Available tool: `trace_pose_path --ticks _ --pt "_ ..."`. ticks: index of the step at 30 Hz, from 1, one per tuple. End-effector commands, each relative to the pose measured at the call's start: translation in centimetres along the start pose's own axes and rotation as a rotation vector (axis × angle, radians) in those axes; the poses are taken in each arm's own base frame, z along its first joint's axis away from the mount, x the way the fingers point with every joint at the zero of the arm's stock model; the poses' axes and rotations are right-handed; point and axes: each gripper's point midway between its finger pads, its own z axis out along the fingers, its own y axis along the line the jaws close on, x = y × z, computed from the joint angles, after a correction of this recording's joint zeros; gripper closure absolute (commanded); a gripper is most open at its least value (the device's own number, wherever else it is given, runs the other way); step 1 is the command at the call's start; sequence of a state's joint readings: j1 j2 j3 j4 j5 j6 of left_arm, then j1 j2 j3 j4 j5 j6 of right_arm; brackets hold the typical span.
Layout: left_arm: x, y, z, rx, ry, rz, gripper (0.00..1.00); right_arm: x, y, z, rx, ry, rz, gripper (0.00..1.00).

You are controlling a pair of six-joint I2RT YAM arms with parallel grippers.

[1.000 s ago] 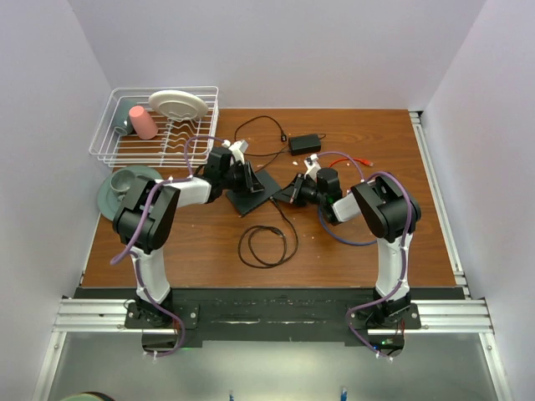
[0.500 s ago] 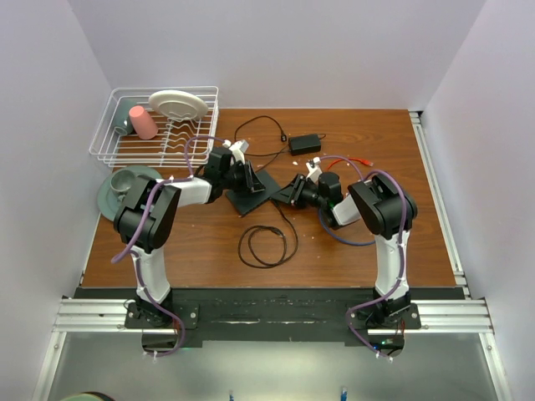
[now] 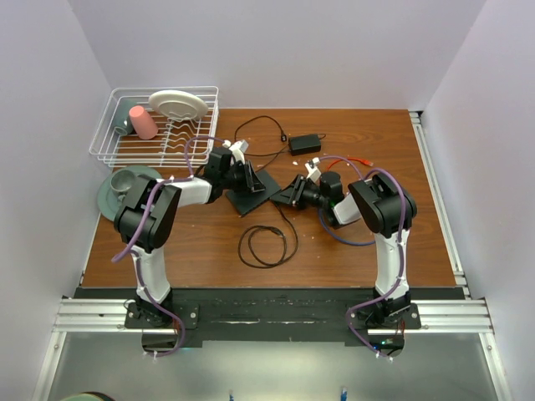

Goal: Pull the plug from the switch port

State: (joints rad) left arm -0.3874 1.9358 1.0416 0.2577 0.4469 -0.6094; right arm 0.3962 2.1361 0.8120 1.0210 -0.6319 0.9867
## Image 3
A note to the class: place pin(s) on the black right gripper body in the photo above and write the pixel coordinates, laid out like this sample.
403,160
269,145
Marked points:
312,197

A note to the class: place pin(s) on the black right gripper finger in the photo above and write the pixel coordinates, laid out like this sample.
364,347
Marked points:
295,189
285,198

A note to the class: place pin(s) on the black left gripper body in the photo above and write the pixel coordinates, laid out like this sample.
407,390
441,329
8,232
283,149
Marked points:
236,178

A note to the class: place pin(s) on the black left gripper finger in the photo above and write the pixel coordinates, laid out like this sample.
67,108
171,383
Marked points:
251,176
258,188

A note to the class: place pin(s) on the black network switch box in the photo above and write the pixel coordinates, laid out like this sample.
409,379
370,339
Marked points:
247,202

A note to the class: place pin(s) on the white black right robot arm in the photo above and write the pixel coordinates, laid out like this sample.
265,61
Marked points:
386,209

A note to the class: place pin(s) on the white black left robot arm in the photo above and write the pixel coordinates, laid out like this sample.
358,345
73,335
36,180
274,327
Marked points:
147,215

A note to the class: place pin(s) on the black power adapter brick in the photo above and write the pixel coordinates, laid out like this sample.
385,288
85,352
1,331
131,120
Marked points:
304,144

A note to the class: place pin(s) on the white ceramic plate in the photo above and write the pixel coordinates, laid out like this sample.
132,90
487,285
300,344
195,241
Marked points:
178,104

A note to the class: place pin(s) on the pink plastic cup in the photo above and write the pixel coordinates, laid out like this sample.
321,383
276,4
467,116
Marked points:
142,123

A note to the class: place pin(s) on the grey metal mug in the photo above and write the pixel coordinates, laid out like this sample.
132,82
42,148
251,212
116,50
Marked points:
121,182

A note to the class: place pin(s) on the dark green mug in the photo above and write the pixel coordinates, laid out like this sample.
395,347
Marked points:
121,121

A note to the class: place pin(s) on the green plate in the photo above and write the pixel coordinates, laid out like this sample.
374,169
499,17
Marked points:
107,207

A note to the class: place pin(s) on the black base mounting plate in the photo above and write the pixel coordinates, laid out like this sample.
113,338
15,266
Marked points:
287,315

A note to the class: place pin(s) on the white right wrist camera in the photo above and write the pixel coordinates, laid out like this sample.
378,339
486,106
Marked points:
313,170

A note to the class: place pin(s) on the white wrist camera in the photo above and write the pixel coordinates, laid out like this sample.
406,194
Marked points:
238,149
313,170

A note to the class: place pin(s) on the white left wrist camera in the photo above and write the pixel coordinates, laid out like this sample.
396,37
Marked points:
238,149

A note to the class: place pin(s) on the white wire dish rack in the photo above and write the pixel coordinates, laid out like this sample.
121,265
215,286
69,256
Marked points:
166,149

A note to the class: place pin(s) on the aluminium right side rail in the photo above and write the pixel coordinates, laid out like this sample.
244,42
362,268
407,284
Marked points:
451,248

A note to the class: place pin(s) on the aluminium rail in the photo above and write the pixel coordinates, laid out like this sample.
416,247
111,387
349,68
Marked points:
433,316
451,248

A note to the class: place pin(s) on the aluminium front rail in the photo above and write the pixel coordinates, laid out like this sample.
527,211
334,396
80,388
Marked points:
433,316

